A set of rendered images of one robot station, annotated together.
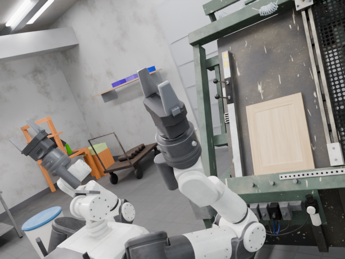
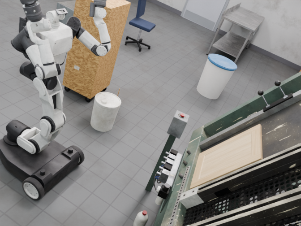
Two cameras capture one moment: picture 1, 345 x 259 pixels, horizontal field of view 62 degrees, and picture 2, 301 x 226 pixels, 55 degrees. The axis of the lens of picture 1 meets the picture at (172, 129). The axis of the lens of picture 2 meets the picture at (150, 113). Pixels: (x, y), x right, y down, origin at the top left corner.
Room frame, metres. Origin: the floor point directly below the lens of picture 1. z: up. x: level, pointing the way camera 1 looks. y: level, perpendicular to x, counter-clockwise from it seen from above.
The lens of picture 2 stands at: (0.60, -1.66, 2.17)
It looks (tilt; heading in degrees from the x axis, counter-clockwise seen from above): 33 degrees down; 61
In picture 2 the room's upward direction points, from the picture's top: 21 degrees clockwise
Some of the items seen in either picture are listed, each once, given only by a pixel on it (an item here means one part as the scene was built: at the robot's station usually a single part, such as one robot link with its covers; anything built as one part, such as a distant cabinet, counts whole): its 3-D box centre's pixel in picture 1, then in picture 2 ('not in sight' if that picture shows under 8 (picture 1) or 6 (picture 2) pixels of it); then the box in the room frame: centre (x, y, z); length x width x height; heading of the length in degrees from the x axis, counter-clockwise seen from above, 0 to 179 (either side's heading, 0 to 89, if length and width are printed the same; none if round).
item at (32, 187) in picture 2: not in sight; (33, 189); (0.73, -0.04, 0.10); 0.20 x 0.05 x 0.20; 136
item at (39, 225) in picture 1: (52, 237); (214, 77); (3.53, 1.96, 0.31); 0.50 x 0.50 x 0.62
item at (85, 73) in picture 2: not in sight; (94, 49); (1.38, 1.65, 0.63); 0.50 x 0.42 x 1.25; 50
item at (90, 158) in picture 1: (69, 148); not in sight; (7.17, 2.58, 0.90); 1.43 x 1.24 x 1.80; 46
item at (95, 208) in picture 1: (91, 210); (55, 17); (0.77, 0.29, 1.44); 0.10 x 0.07 x 0.09; 46
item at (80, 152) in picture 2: not in sight; (75, 155); (1.10, 0.34, 0.10); 0.20 x 0.05 x 0.20; 136
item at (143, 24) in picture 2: not in sight; (142, 21); (2.59, 3.46, 0.49); 0.57 x 0.54 x 0.97; 127
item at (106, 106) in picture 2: not in sight; (105, 108); (1.49, 0.96, 0.24); 0.32 x 0.30 x 0.47; 46
